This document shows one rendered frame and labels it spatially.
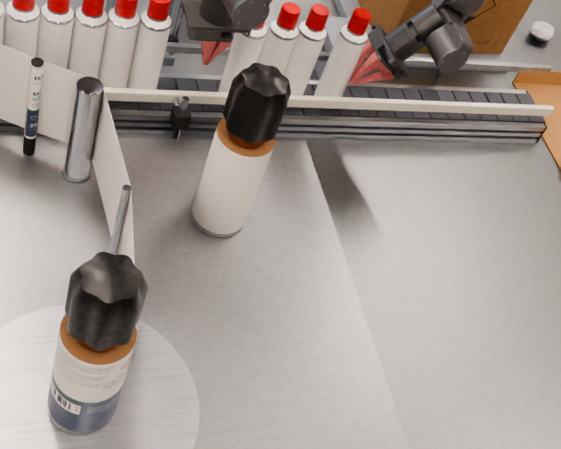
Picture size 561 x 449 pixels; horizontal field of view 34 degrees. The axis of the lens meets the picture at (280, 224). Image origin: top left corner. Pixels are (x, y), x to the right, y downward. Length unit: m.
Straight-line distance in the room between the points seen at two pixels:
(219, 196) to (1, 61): 0.37
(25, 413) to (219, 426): 0.25
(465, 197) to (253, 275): 0.53
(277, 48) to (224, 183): 0.33
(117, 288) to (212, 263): 0.44
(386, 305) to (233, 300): 0.29
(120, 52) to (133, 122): 0.14
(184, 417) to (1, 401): 0.23
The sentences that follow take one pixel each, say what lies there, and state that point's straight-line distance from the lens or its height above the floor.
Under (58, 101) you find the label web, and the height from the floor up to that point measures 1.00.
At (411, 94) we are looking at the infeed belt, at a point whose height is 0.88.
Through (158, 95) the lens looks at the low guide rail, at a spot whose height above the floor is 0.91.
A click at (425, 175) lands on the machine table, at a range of 1.76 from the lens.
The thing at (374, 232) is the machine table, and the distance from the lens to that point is 1.61.
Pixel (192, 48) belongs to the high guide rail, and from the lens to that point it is 1.61.
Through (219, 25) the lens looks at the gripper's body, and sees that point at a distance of 1.43.
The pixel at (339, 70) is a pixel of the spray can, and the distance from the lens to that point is 1.65.
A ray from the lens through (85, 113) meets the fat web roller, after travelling 1.35.
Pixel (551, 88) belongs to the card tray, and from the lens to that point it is 2.14.
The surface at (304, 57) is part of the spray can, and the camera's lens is 1.61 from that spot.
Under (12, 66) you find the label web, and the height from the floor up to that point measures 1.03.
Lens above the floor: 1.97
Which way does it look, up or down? 47 degrees down
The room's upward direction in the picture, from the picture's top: 24 degrees clockwise
